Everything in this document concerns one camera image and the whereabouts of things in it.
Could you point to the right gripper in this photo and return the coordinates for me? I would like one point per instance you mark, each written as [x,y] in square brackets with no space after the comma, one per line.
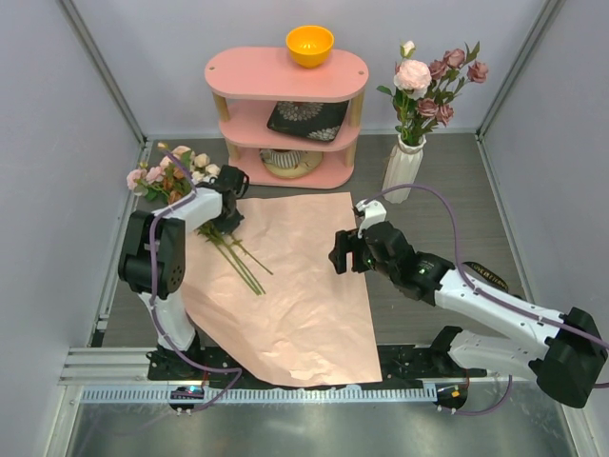
[347,241]

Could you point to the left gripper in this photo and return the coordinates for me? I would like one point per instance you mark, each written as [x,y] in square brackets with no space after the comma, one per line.
[231,224]

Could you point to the peach and orange flower bunch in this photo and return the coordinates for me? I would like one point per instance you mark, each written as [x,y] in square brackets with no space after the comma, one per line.
[188,176]

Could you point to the pink wrapping paper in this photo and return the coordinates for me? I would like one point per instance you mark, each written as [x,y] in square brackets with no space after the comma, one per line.
[311,327]

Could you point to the black ribbon with gold text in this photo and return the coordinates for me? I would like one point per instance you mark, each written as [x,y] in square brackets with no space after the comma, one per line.
[487,275]

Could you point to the pale pink flower stem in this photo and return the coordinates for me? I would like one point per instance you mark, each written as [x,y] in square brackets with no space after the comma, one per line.
[411,81]

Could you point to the mauve pink flower bunch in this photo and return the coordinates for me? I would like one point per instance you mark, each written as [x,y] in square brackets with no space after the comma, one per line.
[449,76]

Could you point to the light pink rose spray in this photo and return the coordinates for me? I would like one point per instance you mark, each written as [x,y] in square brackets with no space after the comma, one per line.
[148,183]

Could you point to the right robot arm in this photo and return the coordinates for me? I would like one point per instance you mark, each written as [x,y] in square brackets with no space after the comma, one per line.
[561,352]

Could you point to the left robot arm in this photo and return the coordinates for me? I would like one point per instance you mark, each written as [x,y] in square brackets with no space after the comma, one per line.
[153,258]

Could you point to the white ribbed ceramic vase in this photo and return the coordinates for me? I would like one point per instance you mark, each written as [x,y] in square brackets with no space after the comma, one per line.
[404,163]

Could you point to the pink three-tier shelf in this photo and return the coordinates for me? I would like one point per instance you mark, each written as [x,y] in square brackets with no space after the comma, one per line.
[247,82]

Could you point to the black floral square plate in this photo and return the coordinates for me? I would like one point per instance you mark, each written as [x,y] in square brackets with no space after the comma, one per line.
[315,121]

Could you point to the orange plastic bowl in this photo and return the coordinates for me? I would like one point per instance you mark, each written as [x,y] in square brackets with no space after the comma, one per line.
[309,45]

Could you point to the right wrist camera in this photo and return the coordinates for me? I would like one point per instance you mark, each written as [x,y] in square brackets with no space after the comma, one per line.
[368,214]

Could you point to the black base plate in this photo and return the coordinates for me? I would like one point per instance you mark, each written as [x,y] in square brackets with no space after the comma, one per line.
[401,366]

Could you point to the aluminium rail frame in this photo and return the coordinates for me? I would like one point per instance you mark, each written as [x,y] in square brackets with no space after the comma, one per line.
[119,376]

